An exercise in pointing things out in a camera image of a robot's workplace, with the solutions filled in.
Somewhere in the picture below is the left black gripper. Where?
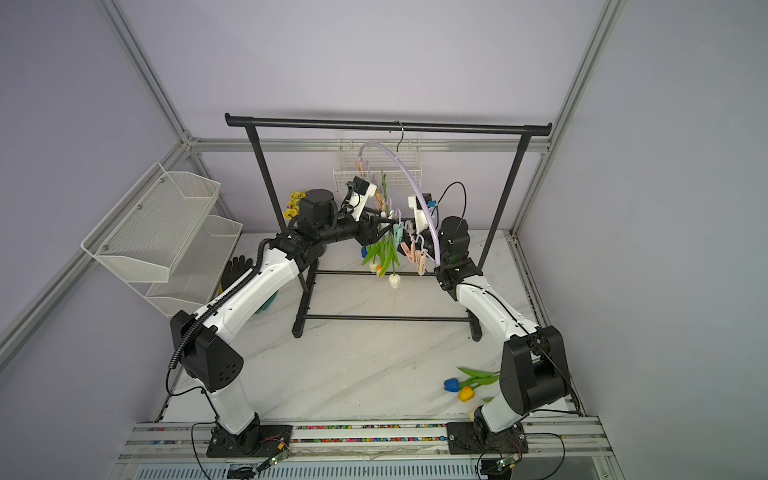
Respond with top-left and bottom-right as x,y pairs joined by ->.
319,208 -> 395,248

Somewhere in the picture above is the black clothes rack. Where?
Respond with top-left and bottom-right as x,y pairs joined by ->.
224,112 -> 553,342

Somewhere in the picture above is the purple clip hanger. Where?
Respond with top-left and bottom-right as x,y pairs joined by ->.
363,141 -> 443,275

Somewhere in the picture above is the white tulip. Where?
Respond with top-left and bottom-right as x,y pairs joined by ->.
382,225 -> 402,289

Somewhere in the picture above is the blue tulip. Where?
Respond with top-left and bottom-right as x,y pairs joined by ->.
443,367 -> 500,393

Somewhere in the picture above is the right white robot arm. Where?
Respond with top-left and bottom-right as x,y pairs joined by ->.
434,216 -> 573,447

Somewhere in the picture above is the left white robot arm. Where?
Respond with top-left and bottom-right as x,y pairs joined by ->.
169,184 -> 384,457

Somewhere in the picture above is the sunflower bouquet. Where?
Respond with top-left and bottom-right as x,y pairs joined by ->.
283,190 -> 306,221

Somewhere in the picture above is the green rubber work glove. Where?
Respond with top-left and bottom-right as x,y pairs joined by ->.
254,292 -> 277,315

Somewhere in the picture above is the black and yellow glove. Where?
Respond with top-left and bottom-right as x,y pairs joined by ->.
220,255 -> 254,291

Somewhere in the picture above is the white mesh shelf basket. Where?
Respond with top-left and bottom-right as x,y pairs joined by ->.
81,163 -> 242,318

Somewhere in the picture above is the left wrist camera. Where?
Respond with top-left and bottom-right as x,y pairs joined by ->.
348,176 -> 377,221

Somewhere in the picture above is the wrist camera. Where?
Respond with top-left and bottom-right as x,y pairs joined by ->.
348,176 -> 377,221
408,193 -> 435,233

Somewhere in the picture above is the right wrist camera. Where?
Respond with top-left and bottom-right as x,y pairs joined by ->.
408,193 -> 435,233

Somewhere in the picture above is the white wire wall basket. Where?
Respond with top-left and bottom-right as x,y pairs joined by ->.
333,140 -> 423,192

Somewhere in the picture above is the metal base rail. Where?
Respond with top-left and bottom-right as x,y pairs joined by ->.
109,413 -> 624,479

